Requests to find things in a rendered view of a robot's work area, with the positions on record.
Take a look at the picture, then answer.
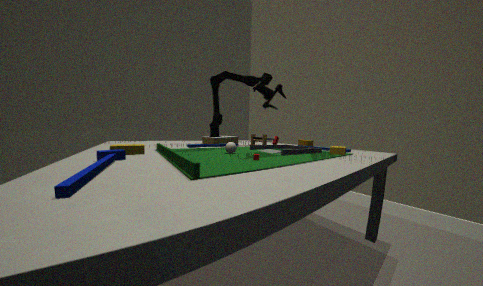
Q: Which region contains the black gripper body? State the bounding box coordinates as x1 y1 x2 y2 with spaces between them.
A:
262 84 283 108

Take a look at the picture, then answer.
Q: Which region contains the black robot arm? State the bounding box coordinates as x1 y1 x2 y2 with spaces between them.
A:
209 71 272 137

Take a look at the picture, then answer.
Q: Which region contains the white golf ball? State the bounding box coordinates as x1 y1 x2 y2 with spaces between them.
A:
225 142 237 153

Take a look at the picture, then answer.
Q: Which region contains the green putting mat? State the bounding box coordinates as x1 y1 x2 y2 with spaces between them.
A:
155 146 353 180

